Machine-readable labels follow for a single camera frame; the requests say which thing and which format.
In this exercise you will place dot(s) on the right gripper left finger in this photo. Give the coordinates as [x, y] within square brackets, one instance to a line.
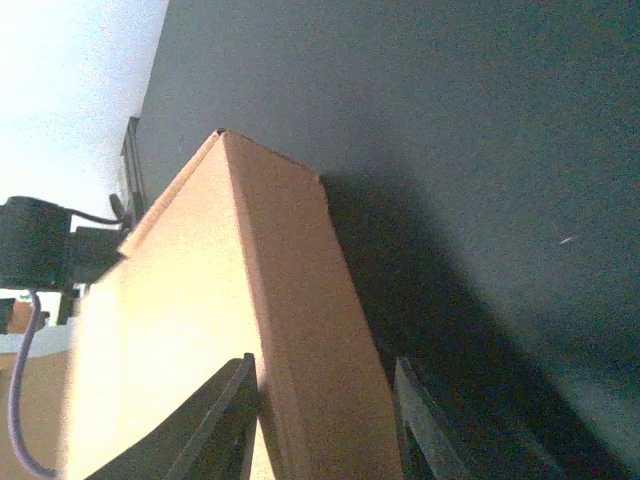
[209, 436]

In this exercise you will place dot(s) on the cardboard box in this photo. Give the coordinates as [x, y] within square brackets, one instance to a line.
[238, 255]

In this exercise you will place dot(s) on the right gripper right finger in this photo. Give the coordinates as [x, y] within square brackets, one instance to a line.
[427, 444]

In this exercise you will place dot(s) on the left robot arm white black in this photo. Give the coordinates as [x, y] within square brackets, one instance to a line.
[51, 249]

